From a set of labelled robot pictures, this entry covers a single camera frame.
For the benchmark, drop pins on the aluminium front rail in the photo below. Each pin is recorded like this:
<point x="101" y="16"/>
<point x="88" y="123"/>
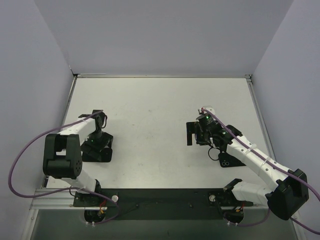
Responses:
<point x="61" y="200"/>

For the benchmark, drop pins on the black phone case with phone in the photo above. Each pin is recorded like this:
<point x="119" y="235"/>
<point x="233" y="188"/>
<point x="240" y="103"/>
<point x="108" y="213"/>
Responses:
<point x="95" y="156"/>

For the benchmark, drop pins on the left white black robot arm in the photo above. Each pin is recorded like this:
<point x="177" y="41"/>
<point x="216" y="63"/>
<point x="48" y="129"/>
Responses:
<point x="83" y="141"/>

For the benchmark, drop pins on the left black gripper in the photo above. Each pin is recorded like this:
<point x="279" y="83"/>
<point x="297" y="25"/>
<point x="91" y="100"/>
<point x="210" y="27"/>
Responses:
<point x="99" y="148"/>

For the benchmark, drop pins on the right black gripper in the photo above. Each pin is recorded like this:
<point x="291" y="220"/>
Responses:
<point x="194" y="132"/>

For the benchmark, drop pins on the black phone case on table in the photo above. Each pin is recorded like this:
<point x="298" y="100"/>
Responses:
<point x="227" y="161"/>

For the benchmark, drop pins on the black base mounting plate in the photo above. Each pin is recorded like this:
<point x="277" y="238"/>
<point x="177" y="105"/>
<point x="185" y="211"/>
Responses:
<point x="169" y="203"/>

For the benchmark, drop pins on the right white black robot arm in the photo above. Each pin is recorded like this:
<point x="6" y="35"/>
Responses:
<point x="284" y="190"/>

